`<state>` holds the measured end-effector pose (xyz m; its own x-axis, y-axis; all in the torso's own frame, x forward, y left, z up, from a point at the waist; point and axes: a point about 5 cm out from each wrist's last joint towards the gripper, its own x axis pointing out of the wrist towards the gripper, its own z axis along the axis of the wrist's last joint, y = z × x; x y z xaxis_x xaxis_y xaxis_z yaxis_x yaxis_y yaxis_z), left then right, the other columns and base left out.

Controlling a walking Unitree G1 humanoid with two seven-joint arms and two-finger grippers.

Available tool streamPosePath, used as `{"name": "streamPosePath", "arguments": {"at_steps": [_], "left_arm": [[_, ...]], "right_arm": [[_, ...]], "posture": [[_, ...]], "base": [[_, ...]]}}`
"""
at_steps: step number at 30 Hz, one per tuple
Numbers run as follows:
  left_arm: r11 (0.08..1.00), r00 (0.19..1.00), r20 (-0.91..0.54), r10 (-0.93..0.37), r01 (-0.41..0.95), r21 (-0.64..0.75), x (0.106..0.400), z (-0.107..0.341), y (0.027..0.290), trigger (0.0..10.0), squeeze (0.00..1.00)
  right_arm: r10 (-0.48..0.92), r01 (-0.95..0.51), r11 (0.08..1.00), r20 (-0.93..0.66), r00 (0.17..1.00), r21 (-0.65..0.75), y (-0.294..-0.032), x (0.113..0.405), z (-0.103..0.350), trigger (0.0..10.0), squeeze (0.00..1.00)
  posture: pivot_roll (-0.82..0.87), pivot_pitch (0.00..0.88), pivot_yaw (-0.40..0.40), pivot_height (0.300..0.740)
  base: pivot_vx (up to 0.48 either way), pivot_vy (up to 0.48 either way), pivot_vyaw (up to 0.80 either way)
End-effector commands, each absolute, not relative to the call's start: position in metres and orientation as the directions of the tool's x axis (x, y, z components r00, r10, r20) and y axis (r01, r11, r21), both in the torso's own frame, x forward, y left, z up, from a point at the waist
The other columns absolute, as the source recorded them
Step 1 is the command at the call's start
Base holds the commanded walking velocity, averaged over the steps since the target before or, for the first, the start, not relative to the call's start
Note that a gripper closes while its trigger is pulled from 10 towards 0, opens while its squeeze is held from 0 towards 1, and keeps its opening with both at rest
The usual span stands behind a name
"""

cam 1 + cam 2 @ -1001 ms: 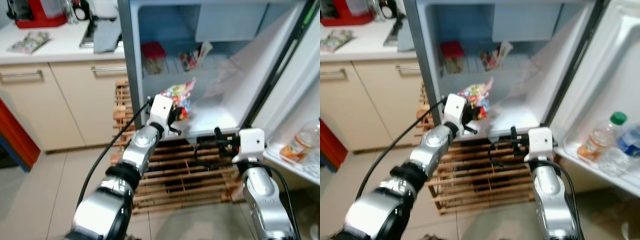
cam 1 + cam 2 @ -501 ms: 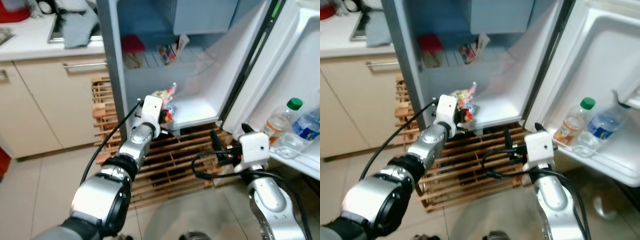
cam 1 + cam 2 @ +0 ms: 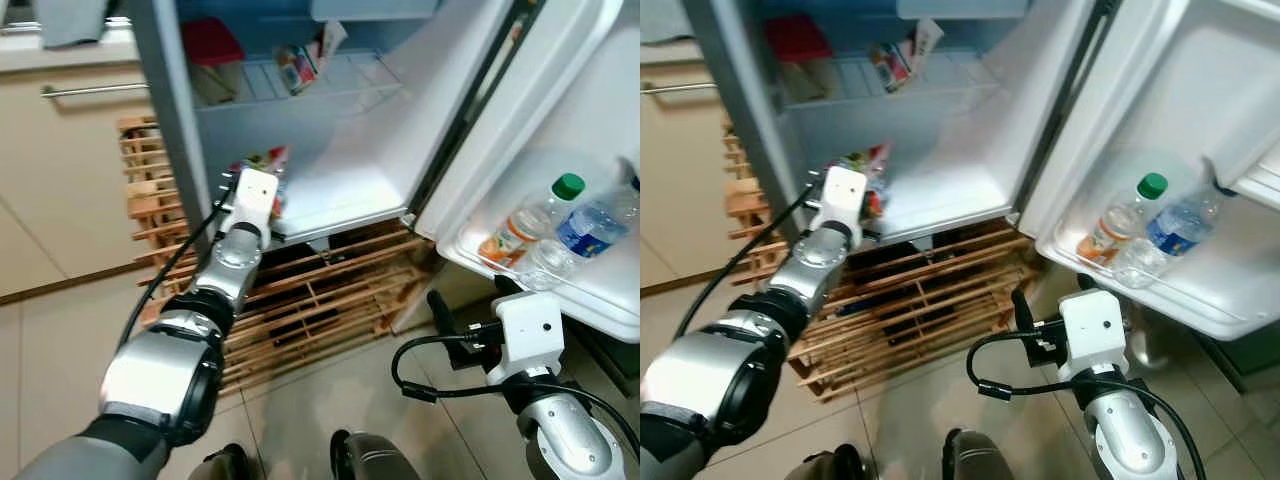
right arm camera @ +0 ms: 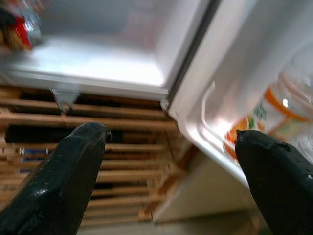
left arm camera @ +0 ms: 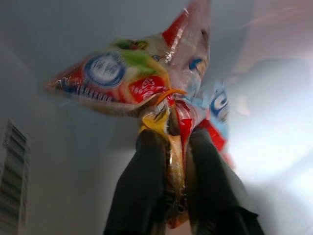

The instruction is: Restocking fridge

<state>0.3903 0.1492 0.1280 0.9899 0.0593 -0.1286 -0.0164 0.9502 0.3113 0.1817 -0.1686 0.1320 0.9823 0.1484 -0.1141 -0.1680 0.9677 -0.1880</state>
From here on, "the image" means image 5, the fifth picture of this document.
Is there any orange bag tie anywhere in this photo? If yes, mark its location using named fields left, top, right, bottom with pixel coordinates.
left=156, top=87, right=188, bottom=105

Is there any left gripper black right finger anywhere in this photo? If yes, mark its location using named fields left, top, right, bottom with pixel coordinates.
left=185, top=127, right=266, bottom=235

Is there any colourful printed bread bag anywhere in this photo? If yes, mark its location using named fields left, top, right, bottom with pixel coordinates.
left=45, top=0, right=237, bottom=232

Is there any grey ribbed panel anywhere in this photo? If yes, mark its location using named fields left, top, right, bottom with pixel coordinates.
left=0, top=119, right=32, bottom=235

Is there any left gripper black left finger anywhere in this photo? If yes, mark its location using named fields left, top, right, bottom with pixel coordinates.
left=103, top=129, right=171, bottom=235

